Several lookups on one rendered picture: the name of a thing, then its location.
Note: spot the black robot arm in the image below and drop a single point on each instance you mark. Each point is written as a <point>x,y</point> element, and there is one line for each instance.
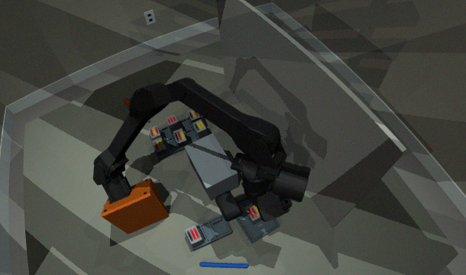
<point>256,138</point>

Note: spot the blue rod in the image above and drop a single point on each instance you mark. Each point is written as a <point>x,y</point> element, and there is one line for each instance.
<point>205,264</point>

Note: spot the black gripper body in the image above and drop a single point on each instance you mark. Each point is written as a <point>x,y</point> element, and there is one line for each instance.
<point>230,206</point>

